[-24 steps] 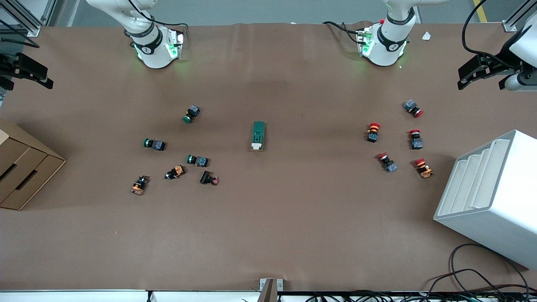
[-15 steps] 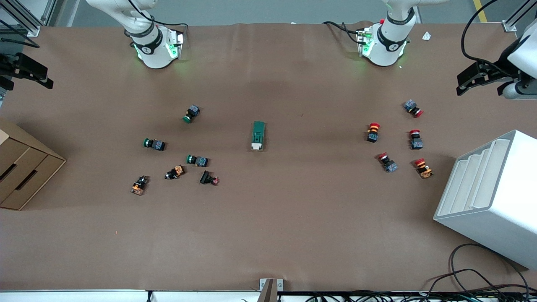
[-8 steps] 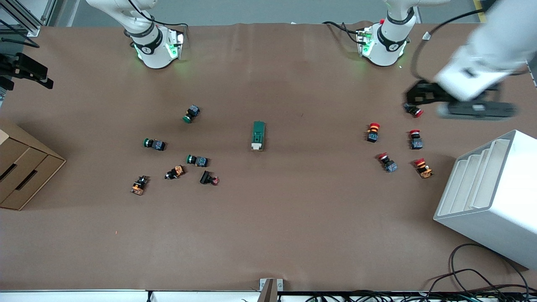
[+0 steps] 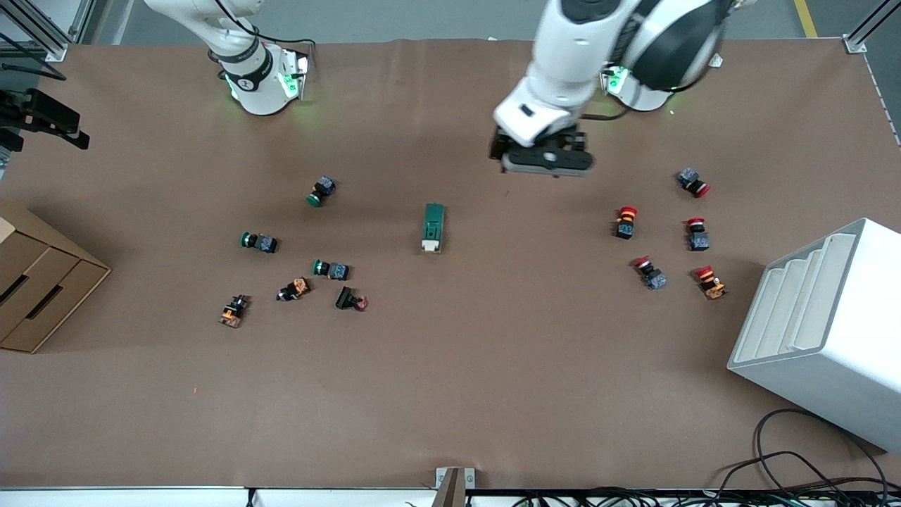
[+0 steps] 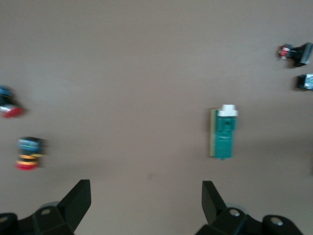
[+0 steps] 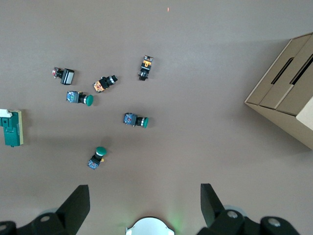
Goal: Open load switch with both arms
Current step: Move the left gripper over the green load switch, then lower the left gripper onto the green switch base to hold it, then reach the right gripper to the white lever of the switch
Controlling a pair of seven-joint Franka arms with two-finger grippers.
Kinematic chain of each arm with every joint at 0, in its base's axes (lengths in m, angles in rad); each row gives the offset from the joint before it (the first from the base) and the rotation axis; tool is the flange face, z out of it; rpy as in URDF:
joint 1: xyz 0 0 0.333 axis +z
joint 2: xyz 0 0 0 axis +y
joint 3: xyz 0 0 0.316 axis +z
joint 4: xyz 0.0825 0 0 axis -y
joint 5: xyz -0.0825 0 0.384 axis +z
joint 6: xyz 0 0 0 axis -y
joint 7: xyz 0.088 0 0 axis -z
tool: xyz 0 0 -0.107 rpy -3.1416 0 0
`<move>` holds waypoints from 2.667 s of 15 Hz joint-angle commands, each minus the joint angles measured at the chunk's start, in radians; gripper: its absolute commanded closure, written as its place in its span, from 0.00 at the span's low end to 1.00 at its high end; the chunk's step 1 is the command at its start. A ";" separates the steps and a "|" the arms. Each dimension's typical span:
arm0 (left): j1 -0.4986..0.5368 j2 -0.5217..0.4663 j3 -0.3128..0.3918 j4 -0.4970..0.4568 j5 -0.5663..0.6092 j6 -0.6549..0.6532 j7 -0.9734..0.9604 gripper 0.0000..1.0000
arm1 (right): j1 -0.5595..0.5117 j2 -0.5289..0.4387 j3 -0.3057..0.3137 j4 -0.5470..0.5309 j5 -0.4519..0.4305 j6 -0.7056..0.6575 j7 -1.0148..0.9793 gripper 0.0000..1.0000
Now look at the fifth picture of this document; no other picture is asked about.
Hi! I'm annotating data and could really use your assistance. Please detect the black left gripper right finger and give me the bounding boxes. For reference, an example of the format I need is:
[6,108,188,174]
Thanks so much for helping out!
[195,181,304,235]

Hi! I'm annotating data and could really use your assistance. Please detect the green load switch white lever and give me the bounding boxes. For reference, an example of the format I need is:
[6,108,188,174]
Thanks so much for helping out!
[210,104,239,161]

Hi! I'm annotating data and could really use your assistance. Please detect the black blue switch block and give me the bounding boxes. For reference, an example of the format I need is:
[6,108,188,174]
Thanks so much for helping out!
[296,73,313,91]

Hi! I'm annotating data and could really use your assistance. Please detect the red mushroom push button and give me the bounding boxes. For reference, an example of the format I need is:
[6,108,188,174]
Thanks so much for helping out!
[0,84,26,119]

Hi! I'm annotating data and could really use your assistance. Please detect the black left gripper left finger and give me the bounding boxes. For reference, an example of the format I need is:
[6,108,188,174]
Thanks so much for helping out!
[0,180,91,235]

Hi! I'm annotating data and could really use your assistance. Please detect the black square button red terminal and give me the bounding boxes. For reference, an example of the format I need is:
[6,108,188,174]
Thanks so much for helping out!
[276,42,313,68]

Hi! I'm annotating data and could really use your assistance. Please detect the red mushroom button yellow ring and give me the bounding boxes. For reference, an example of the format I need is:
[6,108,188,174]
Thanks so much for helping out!
[14,136,47,171]

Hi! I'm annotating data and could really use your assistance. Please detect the brown paper table cover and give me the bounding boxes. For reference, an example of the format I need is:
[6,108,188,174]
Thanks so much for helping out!
[0,0,313,235]

